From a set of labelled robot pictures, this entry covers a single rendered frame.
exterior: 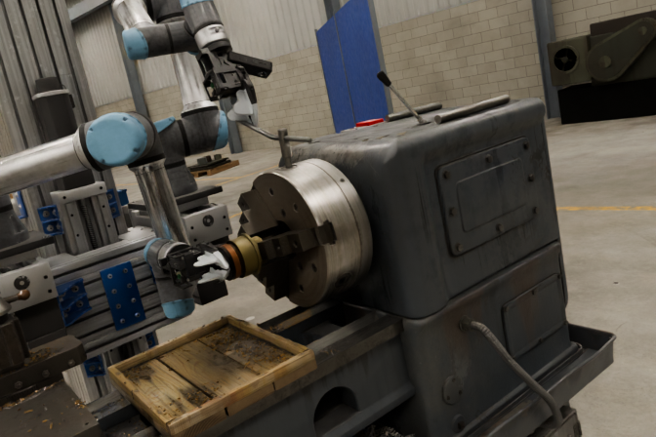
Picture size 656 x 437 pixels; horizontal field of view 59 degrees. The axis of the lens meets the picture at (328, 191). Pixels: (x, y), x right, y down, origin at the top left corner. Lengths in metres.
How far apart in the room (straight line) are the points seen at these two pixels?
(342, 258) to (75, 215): 0.90
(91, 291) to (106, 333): 0.13
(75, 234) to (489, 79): 10.86
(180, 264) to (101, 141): 0.33
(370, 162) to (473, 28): 11.06
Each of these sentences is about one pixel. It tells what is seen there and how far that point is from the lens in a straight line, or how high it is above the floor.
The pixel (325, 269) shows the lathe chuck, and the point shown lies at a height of 1.03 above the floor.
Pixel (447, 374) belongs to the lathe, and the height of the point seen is 0.71.
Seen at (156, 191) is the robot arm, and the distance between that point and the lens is 1.53.
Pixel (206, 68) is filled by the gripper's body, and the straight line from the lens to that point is 1.40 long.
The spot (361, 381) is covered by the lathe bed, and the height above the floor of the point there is 0.77.
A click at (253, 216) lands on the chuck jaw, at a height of 1.15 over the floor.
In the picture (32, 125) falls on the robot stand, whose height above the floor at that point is 1.45.
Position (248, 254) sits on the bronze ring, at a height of 1.09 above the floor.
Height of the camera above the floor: 1.39
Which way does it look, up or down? 10 degrees down
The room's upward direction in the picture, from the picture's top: 12 degrees counter-clockwise
